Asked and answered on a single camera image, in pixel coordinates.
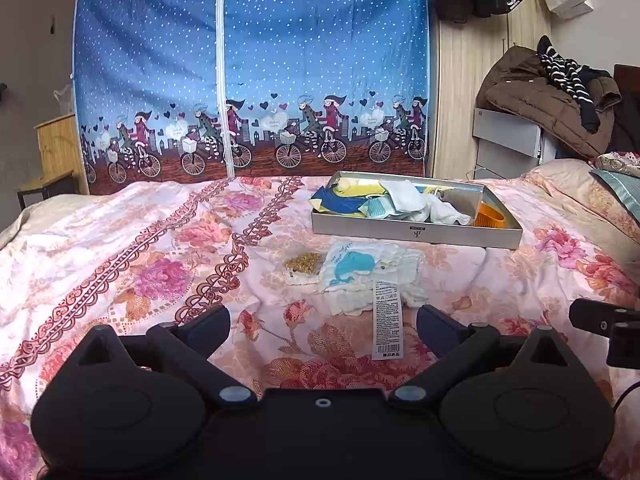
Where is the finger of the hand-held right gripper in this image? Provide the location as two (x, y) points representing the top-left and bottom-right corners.
(569, 298), (640, 333)

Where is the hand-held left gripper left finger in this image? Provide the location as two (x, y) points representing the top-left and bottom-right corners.
(75, 304), (258, 407)

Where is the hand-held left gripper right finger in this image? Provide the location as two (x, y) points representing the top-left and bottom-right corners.
(389, 304), (568, 406)

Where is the white whale print cloth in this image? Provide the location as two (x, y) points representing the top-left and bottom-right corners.
(317, 241), (426, 361)

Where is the grey cardboard box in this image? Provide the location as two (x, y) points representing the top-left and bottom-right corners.
(310, 170), (523, 250)

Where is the packet of yellow seeds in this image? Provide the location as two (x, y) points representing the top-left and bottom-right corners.
(284, 251), (326, 286)

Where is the teal striped cloth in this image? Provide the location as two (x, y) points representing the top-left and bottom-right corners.
(367, 195), (401, 220)

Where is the plain white cloth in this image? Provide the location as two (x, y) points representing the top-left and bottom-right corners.
(385, 179), (473, 226)

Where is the pink floral blanket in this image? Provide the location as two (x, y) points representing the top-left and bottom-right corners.
(0, 157), (640, 480)

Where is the orange cup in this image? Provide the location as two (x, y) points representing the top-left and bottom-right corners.
(472, 200), (512, 228)

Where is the teal pillow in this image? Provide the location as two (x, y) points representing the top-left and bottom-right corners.
(590, 167), (640, 211)

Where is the beige floral pillow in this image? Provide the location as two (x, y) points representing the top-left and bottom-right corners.
(520, 159), (640, 281)

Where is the floral satin cloth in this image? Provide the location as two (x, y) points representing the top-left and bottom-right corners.
(589, 151), (640, 178)

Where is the yellow blue cartoon cloth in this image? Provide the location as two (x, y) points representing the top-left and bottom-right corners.
(312, 182), (391, 218)

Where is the white drawer cabinet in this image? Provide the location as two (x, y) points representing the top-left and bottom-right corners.
(472, 107), (543, 181)

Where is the brown wooden headboard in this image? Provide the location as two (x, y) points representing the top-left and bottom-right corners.
(612, 64), (640, 153)

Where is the light wooden wardrobe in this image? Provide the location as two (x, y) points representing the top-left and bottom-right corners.
(425, 0), (553, 183)

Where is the small wooden table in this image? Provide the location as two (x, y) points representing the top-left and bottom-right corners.
(17, 170), (76, 212)

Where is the brown padded jacket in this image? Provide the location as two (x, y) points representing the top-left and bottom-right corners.
(475, 45), (623, 158)

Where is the small wooden cabinet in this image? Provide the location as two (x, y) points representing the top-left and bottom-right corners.
(34, 114), (77, 177)

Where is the black white striped garment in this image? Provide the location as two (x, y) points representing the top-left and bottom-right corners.
(536, 35), (616, 133)

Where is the clear plastic bag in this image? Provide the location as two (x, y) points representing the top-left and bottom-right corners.
(54, 87), (76, 117)

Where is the blue printed fabric wardrobe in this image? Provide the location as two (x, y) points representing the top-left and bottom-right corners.
(71, 0), (432, 196)

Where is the black cable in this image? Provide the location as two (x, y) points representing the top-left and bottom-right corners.
(612, 382), (640, 411)

